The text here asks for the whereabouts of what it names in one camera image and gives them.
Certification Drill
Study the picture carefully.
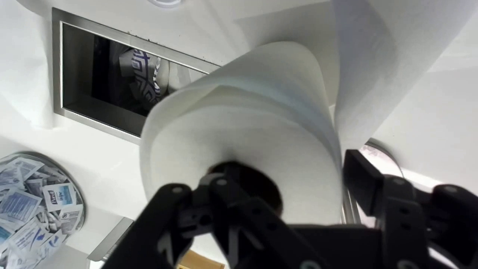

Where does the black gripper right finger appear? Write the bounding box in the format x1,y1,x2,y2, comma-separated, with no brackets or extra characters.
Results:
342,148,478,269

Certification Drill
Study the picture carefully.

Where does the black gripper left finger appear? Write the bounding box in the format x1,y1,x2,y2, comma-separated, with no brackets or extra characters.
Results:
101,173,330,269

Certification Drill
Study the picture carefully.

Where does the white tissue paper roll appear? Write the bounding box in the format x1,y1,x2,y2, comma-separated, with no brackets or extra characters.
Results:
139,0,478,229

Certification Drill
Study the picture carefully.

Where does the brown cardboard piece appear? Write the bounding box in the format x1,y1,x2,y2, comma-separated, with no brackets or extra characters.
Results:
177,248,225,269

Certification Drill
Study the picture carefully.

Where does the white blue paper sachet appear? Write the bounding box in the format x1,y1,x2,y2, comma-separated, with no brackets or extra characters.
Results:
41,182,79,209
0,188,41,224

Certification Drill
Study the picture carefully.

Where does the round bowl of sachets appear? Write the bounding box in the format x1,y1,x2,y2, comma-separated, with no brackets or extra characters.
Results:
0,151,88,269

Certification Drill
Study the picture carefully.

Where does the white blue patterned bag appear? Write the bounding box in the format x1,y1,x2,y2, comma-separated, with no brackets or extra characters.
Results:
118,48,173,105

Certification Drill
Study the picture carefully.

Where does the metal framed counter opening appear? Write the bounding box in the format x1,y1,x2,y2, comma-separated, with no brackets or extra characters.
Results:
50,6,221,143

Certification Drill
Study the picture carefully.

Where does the white round dish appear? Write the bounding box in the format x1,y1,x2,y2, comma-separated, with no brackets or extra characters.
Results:
147,0,185,9

